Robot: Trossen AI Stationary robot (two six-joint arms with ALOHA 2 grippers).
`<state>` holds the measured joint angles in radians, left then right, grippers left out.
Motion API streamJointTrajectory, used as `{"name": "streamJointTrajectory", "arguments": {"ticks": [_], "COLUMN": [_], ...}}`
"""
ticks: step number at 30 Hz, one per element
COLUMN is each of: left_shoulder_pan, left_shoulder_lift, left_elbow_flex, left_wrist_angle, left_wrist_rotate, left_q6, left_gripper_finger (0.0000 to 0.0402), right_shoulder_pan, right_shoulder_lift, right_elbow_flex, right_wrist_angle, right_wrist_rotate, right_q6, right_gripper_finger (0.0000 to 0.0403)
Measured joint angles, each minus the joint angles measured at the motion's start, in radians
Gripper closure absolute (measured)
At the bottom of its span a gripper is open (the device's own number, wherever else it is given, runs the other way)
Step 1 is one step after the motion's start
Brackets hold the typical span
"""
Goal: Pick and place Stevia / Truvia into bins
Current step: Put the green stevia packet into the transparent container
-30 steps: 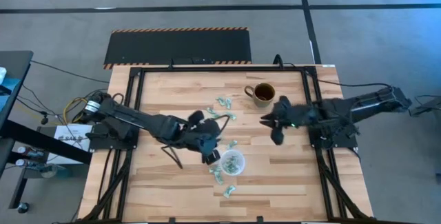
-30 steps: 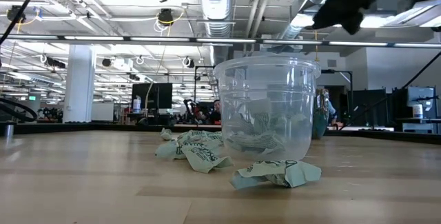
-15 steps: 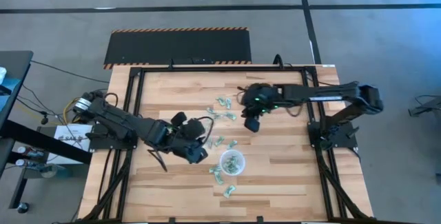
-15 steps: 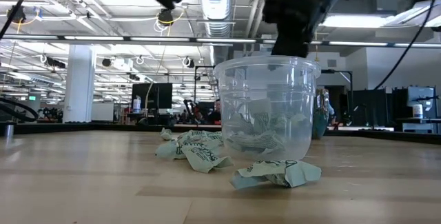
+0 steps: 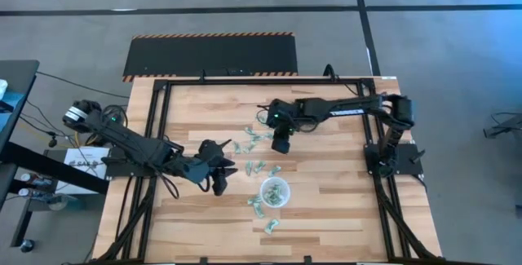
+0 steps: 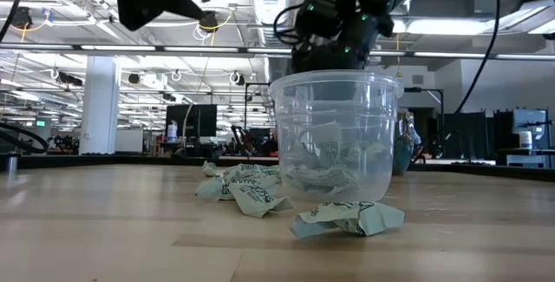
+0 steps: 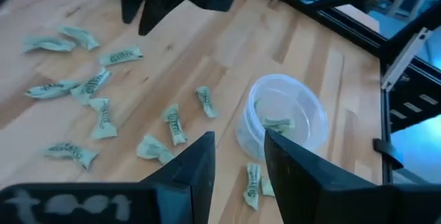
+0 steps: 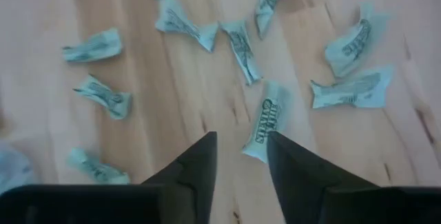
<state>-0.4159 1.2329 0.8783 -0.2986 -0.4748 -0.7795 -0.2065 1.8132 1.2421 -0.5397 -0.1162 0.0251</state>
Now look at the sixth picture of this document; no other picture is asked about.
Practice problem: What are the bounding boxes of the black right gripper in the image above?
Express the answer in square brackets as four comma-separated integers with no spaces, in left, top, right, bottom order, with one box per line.
[291,12,389,101]

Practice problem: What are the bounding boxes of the clear plastic round container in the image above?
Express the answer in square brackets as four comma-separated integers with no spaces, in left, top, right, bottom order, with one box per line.
[268,69,405,204]

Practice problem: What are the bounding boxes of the overhead LED light bar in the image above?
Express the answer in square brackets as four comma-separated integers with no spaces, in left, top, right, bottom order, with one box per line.
[0,43,555,61]

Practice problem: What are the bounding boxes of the yellow hanging tag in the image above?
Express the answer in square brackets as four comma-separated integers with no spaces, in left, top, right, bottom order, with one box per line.
[395,34,403,78]

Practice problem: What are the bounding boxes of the glazed ceramic mug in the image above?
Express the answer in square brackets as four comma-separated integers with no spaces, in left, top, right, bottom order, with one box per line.
[392,110,418,177]

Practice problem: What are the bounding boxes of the black monitor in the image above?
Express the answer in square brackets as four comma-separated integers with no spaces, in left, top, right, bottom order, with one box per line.
[166,104,218,144]

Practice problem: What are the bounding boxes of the white building pillar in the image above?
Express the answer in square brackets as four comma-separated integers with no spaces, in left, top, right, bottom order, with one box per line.
[79,55,121,156]

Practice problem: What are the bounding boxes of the white board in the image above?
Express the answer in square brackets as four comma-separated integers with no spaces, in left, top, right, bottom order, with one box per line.
[114,128,144,154]

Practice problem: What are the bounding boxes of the black partition screen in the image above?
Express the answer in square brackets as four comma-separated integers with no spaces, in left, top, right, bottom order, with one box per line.
[441,111,491,161]

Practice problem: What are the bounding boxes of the grey machine cabinet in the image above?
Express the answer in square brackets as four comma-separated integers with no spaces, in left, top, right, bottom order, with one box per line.
[513,108,551,149]

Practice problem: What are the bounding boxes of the black ceiling cord reel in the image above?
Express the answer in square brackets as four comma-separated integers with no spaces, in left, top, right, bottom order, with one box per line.
[10,6,34,30]
[198,10,219,33]

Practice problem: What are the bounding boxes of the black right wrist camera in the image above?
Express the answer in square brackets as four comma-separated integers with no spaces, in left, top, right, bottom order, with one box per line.
[295,0,344,39]

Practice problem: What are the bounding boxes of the silver spiral air duct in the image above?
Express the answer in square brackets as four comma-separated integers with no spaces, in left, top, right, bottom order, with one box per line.
[249,0,300,82]

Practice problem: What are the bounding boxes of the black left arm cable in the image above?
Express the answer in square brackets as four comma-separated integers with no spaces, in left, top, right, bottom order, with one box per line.
[0,0,32,43]

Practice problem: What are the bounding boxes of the black aluminium table frame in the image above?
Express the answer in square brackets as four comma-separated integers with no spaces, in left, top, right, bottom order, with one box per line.
[0,154,555,183]

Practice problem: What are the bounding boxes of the black drooping cable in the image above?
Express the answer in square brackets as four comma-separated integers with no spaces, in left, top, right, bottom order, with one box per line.
[0,121,49,154]

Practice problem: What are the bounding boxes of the small silver metal post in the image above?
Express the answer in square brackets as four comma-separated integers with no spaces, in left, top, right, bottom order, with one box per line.
[5,154,19,179]

